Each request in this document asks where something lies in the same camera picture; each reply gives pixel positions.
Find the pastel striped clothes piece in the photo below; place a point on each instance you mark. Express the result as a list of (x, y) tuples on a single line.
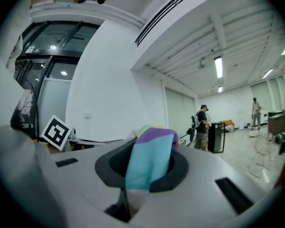
[(147, 160)]

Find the dark wooden cabinet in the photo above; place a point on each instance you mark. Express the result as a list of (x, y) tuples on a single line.
[(278, 127)]

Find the green striped ball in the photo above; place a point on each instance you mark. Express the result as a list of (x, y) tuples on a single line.
[(280, 138)]

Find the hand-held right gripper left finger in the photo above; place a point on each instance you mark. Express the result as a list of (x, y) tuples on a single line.
[(85, 186)]

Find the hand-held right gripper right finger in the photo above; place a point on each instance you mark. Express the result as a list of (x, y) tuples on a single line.
[(199, 179)]

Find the black framed glass doors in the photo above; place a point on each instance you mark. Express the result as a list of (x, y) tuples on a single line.
[(54, 96)]

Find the black standing fan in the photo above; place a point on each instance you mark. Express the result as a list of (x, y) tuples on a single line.
[(23, 113)]

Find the dark sign above doors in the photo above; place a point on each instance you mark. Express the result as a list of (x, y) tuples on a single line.
[(36, 51)]

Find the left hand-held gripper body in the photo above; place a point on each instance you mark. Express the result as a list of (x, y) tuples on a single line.
[(54, 132)]

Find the short ceiling light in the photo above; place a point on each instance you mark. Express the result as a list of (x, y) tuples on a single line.
[(220, 89)]

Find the white wall switch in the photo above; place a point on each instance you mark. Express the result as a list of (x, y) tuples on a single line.
[(87, 115)]

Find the white water dispenser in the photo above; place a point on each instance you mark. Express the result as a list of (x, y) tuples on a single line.
[(240, 121)]

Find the black glass-door cabinet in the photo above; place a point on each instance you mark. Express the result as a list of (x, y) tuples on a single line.
[(216, 139)]

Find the long black railing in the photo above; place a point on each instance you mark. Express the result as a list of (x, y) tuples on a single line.
[(137, 40)]

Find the orange sofa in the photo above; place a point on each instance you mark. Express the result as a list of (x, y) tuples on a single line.
[(228, 122)]

